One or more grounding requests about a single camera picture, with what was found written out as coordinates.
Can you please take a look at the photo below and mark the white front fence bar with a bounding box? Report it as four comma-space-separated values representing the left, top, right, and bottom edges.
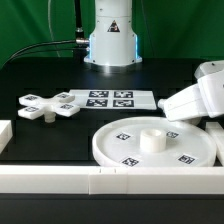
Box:
0, 165, 224, 195

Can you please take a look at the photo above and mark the white marker tag sheet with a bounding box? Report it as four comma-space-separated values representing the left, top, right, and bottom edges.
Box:
70, 89, 157, 110

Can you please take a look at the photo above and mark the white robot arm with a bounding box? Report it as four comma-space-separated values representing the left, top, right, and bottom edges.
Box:
84, 0, 224, 121

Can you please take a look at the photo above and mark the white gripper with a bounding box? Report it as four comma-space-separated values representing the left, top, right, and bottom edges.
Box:
158, 60, 224, 121

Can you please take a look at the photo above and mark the white fence block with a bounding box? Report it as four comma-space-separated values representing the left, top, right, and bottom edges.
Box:
0, 120, 13, 154
206, 122, 224, 167

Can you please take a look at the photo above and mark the white round table top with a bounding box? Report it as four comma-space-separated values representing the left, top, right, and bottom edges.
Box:
92, 117, 216, 168

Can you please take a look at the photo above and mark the white cross-shaped table base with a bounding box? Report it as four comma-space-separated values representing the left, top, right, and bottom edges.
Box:
18, 92, 80, 123

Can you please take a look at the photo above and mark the black cable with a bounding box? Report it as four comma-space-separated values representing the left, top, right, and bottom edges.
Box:
9, 47, 90, 63
6, 39, 90, 64

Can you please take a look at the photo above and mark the white right fence block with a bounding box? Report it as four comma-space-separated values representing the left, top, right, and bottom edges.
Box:
206, 122, 224, 167

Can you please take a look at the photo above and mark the black cable lower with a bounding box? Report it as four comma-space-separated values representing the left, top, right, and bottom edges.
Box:
9, 47, 90, 63

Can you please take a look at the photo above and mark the white left fence block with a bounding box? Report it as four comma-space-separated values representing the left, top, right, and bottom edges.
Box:
0, 120, 13, 154

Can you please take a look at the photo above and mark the black vertical pole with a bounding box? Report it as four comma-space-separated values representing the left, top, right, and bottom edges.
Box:
74, 0, 84, 62

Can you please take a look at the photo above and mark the black cable upper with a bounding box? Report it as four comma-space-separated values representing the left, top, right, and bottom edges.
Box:
6, 39, 90, 64

